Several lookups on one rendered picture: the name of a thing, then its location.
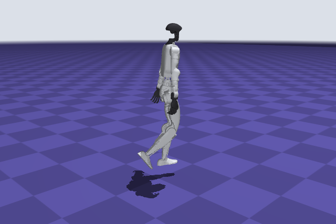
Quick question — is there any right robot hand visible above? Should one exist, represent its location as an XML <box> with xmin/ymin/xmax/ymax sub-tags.
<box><xmin>168</xmin><ymin>92</ymin><xmax>179</xmax><ymax>115</ymax></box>

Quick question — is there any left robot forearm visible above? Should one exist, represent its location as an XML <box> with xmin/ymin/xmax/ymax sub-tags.
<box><xmin>157</xmin><ymin>69</ymin><xmax>165</xmax><ymax>89</ymax></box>

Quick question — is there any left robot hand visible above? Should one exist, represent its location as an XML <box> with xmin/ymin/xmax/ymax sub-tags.
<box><xmin>151</xmin><ymin>86</ymin><xmax>161</xmax><ymax>103</ymax></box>

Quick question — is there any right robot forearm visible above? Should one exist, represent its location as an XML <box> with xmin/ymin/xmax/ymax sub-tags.
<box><xmin>171</xmin><ymin>69</ymin><xmax>180</xmax><ymax>98</ymax></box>

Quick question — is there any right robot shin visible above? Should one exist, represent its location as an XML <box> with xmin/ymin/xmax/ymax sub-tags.
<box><xmin>146</xmin><ymin>127</ymin><xmax>177</xmax><ymax>158</ymax></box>

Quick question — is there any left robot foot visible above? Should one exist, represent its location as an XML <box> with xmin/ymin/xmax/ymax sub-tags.
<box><xmin>157</xmin><ymin>158</ymin><xmax>177</xmax><ymax>166</ymax></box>

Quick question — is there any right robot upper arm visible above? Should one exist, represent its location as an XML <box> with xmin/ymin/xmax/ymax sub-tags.
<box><xmin>170</xmin><ymin>46</ymin><xmax>180</xmax><ymax>76</ymax></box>

